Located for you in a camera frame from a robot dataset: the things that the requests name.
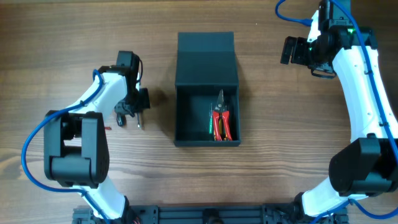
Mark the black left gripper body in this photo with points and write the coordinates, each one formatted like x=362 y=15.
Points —
x=129 y=109

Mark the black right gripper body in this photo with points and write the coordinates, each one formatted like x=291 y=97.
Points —
x=297 y=50

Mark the silver L-shaped socket wrench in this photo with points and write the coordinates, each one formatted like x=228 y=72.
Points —
x=140 y=123

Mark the red handled snips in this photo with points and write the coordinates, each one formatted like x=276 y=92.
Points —
x=220 y=120

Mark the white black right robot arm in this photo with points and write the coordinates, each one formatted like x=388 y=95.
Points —
x=336 y=47

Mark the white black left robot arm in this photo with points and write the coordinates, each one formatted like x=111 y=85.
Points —
x=76 y=153

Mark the black red screwdriver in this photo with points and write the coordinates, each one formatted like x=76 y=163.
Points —
x=121 y=120

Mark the green mini screwdriver left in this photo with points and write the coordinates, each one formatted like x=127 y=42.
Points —
x=210 y=129

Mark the black open box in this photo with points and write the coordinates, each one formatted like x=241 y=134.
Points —
x=206 y=64

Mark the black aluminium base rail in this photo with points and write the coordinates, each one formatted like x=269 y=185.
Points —
x=268 y=213

